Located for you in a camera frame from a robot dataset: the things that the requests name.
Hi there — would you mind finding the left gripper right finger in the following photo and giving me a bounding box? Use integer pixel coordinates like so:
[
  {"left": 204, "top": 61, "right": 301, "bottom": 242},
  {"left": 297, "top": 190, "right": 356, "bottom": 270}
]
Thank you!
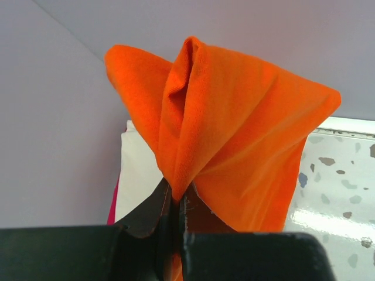
[{"left": 179, "top": 184, "right": 335, "bottom": 280}]

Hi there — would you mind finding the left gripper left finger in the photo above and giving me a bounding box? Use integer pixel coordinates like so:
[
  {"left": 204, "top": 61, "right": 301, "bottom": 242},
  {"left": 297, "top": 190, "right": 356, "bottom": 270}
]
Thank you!
[{"left": 1, "top": 180, "right": 172, "bottom": 280}]

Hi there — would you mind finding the orange t shirt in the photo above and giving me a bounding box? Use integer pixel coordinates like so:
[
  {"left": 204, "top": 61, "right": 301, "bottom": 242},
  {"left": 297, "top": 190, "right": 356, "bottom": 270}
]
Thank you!
[{"left": 104, "top": 37, "right": 341, "bottom": 280}]

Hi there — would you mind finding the folded magenta t shirt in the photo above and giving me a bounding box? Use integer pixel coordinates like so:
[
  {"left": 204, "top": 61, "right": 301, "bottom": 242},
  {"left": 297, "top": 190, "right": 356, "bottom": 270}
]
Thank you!
[{"left": 107, "top": 183, "right": 118, "bottom": 225}]

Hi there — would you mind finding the folded cream t shirt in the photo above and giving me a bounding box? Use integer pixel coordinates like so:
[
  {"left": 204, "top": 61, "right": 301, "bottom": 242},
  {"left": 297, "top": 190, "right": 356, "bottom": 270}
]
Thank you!
[{"left": 115, "top": 120, "right": 162, "bottom": 222}]

